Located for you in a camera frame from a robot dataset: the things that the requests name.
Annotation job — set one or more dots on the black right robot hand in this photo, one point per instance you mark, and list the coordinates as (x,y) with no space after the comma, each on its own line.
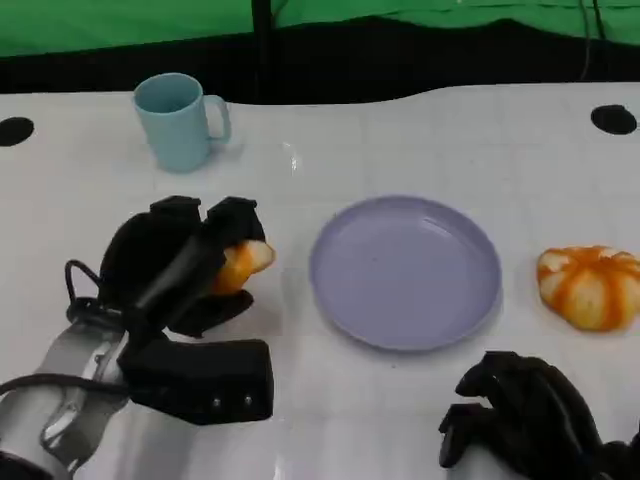
(535,415)

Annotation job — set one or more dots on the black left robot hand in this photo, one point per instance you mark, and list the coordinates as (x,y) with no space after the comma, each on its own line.
(150,270)

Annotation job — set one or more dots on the pale green mug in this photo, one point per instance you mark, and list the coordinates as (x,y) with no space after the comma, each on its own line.
(170,130)

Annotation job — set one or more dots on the lilac plate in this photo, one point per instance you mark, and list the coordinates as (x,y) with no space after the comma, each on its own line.
(402,272)

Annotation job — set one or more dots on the black vertical pole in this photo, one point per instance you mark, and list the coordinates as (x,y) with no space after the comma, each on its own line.
(263,50)

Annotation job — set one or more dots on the green cloth backdrop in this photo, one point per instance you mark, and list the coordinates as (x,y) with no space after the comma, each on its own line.
(125,22)

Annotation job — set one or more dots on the black cloth skirt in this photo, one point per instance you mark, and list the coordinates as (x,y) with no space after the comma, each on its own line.
(375,65)

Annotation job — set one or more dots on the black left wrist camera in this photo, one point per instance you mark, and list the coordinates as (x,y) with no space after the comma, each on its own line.
(200,380)

